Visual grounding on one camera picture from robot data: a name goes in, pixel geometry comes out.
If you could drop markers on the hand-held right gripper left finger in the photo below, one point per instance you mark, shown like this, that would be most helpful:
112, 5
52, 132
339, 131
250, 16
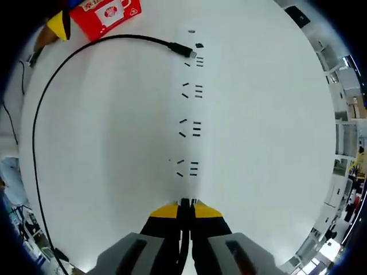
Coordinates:
149, 229

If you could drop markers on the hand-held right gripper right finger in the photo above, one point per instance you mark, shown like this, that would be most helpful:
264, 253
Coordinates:
212, 229

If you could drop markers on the person's left hand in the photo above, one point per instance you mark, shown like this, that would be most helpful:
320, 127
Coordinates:
46, 37

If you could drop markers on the red printed box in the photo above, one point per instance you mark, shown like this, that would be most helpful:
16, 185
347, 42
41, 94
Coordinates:
111, 17

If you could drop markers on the white table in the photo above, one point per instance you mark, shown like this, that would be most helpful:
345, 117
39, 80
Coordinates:
114, 143

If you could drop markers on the black flat object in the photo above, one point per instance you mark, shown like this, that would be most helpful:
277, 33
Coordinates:
298, 16

